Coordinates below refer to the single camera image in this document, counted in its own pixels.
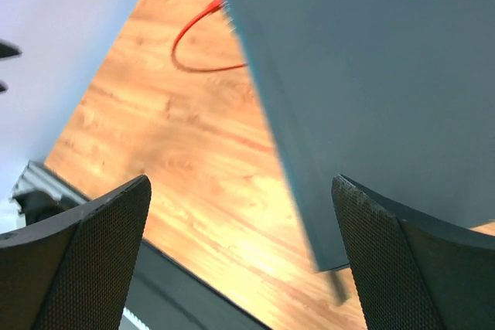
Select dark blue network switch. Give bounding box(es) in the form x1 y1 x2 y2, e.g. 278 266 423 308
227 0 494 271

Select black base cloth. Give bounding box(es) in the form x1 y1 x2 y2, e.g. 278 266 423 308
125 240 268 329

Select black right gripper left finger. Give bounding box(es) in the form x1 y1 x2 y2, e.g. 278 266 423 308
1 175 151 329

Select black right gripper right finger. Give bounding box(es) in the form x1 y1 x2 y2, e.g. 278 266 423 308
331 175 494 329

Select red ethernet cable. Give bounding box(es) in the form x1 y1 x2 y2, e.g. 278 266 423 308
172 0 248 73

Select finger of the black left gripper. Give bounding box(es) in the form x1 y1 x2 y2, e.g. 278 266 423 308
0 40 22 60
0 81 8 94

